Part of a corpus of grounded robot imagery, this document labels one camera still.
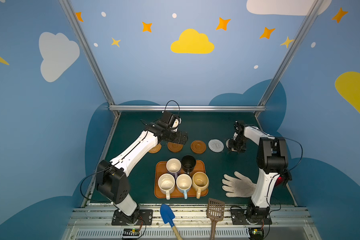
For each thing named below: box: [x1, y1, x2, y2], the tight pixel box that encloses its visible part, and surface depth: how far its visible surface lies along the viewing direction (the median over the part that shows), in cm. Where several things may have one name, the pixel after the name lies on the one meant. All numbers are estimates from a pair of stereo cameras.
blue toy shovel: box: [160, 204, 183, 240], surface depth 77 cm
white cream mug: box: [158, 173, 176, 200], surface depth 81 cm
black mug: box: [181, 154, 197, 175], surface depth 88 cm
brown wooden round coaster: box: [167, 142, 184, 153], surface depth 103 cm
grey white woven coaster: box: [208, 139, 224, 153], surface depth 104 cm
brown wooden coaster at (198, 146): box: [190, 140, 207, 154], surface depth 103 cm
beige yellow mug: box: [192, 171, 209, 199], surface depth 80 cm
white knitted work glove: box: [221, 171, 257, 197], surface depth 87 cm
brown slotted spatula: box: [206, 198, 226, 240], surface depth 76 cm
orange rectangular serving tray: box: [154, 160, 209, 199], surface depth 84 cm
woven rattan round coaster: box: [148, 143, 162, 154], surface depth 101 cm
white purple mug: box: [166, 158, 182, 180], surface depth 87 cm
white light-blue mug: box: [176, 173, 193, 200], surface depth 80 cm
